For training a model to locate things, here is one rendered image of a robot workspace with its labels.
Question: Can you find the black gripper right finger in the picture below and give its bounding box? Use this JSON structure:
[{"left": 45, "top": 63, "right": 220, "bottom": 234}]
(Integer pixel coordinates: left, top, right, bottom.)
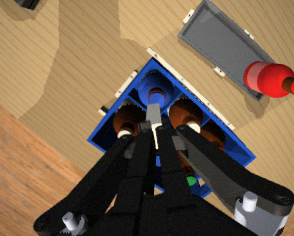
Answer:
[{"left": 153, "top": 103, "right": 294, "bottom": 236}]

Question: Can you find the blue bottle with grey label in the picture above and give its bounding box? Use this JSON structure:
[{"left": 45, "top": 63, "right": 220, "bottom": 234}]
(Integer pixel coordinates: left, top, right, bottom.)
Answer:
[{"left": 138, "top": 69, "right": 174, "bottom": 108}]

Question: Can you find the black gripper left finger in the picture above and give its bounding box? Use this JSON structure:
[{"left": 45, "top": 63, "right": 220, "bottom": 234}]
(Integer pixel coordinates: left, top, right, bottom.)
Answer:
[{"left": 33, "top": 104, "right": 158, "bottom": 236}]

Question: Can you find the brown bottle with red cap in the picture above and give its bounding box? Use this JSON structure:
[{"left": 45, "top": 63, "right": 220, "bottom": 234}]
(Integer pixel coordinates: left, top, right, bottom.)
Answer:
[{"left": 199, "top": 118, "right": 226, "bottom": 152}]

